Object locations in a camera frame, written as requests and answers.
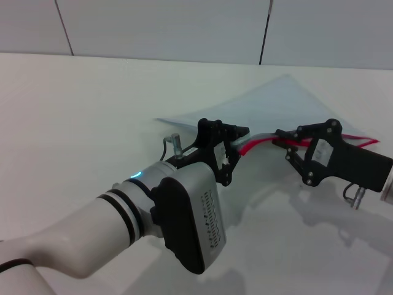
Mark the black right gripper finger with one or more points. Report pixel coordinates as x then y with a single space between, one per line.
299 166
319 129

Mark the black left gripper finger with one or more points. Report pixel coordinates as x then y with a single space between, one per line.
231 169
221 129

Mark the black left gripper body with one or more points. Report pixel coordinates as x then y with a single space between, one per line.
202 150

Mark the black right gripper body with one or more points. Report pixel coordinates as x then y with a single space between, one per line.
353 163

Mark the clear document bag red zipper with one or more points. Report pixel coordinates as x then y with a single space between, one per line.
276 101

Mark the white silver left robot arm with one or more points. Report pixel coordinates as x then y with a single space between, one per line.
92 227

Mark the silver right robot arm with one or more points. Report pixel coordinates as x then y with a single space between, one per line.
388 187

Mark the black grey left wrist camera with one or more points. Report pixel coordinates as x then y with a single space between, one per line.
196 215

